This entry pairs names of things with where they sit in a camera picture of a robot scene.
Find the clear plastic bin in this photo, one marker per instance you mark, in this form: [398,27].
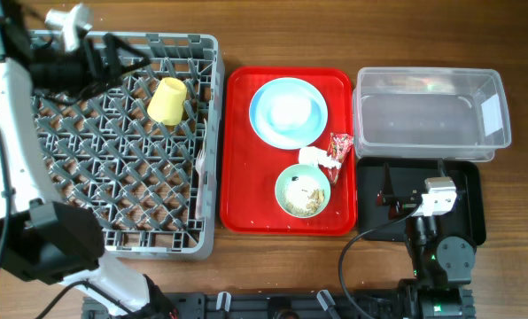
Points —
[430,112]

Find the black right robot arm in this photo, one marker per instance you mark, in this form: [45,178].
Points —
[442,264]

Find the black plastic bin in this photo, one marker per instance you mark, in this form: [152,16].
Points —
[408,175]

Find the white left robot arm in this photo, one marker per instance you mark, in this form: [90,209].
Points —
[42,238]

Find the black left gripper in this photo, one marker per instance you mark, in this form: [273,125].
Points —
[117,58]

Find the white plastic fork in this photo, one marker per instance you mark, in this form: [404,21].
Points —
[200,169]

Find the yellow plastic cup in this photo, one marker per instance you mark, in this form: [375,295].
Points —
[166,105]

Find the green bowl with rice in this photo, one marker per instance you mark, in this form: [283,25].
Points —
[302,191]

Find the grey dishwasher rack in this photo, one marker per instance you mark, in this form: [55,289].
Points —
[137,175]

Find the light blue plate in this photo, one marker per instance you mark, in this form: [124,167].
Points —
[289,139]

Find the red snack wrapper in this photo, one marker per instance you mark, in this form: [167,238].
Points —
[339,146]

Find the pale blue bowl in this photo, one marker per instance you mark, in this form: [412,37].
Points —
[289,111]

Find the crumpled white napkin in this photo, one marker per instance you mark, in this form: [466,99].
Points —
[316,157]

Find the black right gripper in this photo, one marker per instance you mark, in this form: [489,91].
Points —
[402,206]

